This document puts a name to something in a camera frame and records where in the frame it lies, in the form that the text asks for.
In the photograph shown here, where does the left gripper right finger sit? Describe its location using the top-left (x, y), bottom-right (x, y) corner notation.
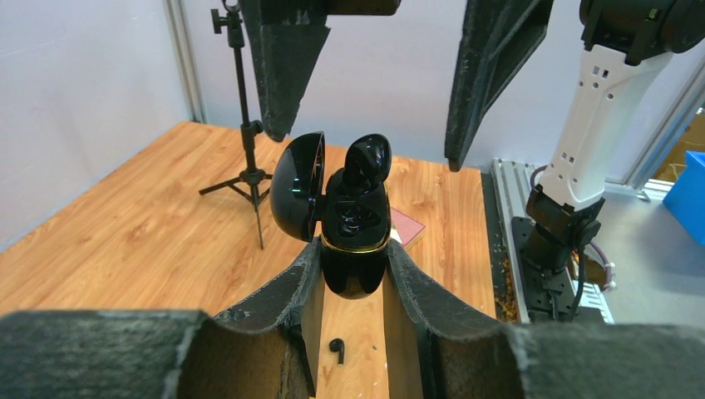
top-left (382, 241), bottom-right (704, 398)

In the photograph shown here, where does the black earbud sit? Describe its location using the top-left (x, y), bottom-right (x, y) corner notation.
top-left (328, 337), bottom-right (346, 366)
top-left (343, 134), bottom-right (392, 195)

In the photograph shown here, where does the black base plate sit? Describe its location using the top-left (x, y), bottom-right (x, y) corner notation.
top-left (480, 160), bottom-right (615, 325)

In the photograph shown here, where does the blue plastic bin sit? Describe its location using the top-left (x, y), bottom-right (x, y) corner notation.
top-left (663, 150), bottom-right (704, 246)

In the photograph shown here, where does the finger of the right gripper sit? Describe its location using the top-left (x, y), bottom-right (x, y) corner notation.
top-left (239, 0), bottom-right (401, 142)
top-left (444, 0), bottom-right (553, 172)

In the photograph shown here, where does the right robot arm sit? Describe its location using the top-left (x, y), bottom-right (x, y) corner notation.
top-left (234, 1), bottom-right (704, 321)

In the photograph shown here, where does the red playing card box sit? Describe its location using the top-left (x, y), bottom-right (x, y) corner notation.
top-left (390, 208), bottom-right (426, 250)

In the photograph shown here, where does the black tripod stand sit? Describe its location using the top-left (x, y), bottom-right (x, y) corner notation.
top-left (199, 1), bottom-right (273, 249)

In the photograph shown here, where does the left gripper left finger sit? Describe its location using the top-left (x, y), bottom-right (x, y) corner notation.
top-left (1, 240), bottom-right (324, 398)

